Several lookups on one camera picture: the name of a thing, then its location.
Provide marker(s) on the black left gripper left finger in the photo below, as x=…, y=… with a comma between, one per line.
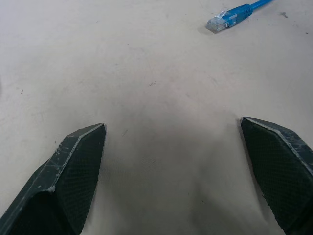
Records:
x=68, y=176

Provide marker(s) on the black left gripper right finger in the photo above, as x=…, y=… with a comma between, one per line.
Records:
x=278, y=171

